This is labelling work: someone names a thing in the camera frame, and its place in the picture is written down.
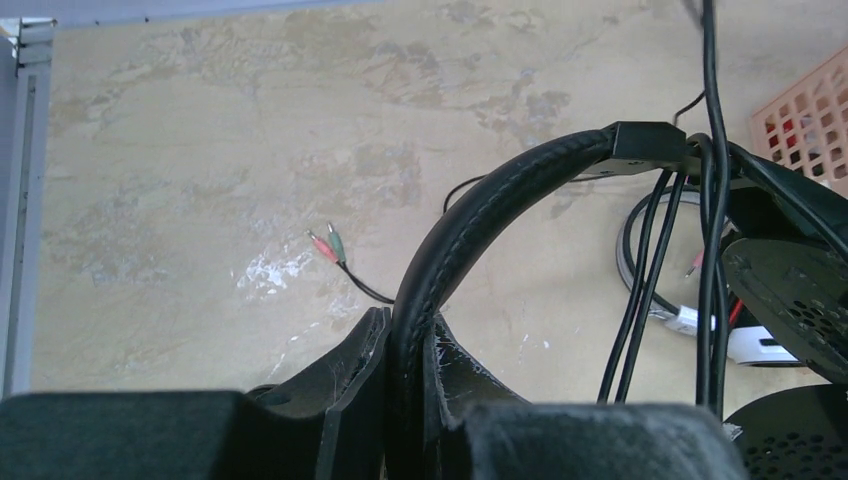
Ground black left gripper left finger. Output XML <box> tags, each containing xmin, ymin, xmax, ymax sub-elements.
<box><xmin>1</xmin><ymin>308</ymin><xmax>390</xmax><ymax>479</ymax></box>

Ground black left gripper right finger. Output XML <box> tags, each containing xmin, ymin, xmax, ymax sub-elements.
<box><xmin>423</xmin><ymin>317</ymin><xmax>749</xmax><ymax>479</ymax></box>

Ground white and black headphones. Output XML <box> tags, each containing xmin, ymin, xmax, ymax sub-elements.
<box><xmin>616</xmin><ymin>195</ymin><xmax>802</xmax><ymax>368</ymax></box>

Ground thin black headset cable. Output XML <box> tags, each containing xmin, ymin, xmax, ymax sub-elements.
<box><xmin>304</xmin><ymin>0</ymin><xmax>733</xmax><ymax>419</ymax></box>

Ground black headband headset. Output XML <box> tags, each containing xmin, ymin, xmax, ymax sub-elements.
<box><xmin>386</xmin><ymin>122</ymin><xmax>847</xmax><ymax>479</ymax></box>

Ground peach plastic file organizer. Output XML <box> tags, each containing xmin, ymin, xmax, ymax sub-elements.
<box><xmin>748</xmin><ymin>49</ymin><xmax>847</xmax><ymax>197</ymax></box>

